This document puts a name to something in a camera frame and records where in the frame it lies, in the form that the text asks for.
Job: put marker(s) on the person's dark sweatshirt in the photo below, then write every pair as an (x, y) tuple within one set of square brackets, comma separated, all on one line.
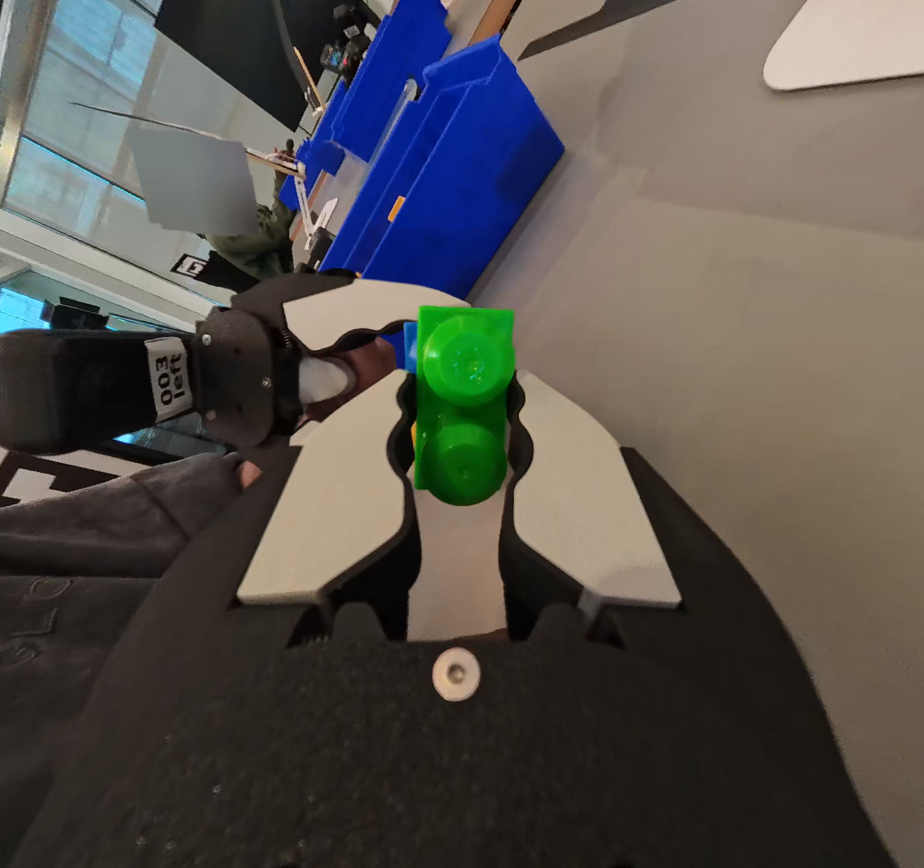
[(86, 557)]

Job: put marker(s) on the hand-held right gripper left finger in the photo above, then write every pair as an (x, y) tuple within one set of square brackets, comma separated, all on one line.
[(325, 507)]

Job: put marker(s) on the small black white marker sign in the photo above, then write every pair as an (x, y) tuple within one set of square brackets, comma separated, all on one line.
[(191, 265)]

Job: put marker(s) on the person's left hand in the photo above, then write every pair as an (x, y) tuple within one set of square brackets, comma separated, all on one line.
[(375, 366)]

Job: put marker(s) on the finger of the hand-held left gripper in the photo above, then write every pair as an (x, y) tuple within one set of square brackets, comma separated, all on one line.
[(339, 312)]

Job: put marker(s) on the white flat base plate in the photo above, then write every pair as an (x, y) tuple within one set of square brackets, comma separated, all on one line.
[(852, 23)]

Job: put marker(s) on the black white marker board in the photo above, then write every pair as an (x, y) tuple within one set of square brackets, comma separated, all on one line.
[(36, 482)]

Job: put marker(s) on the blue toy block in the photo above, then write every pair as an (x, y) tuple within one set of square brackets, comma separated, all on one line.
[(410, 348)]

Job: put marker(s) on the grey desk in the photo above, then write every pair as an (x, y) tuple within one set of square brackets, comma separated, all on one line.
[(722, 305)]

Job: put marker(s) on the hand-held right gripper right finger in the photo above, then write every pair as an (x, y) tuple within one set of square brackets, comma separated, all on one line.
[(592, 507)]

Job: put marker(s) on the clear plastic sheet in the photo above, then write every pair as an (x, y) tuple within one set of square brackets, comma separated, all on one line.
[(361, 160)]

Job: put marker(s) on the small white stand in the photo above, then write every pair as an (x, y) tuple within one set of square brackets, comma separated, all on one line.
[(312, 222)]

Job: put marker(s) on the black screen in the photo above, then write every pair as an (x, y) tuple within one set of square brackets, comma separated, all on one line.
[(231, 16)]

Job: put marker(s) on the light wooden slat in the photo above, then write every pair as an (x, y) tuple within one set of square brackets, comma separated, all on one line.
[(307, 77)]

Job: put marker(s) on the blue plastic bin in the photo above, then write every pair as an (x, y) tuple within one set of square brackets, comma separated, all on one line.
[(390, 59), (462, 182)]

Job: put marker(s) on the green double toy block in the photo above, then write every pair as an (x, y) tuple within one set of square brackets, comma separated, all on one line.
[(462, 391)]

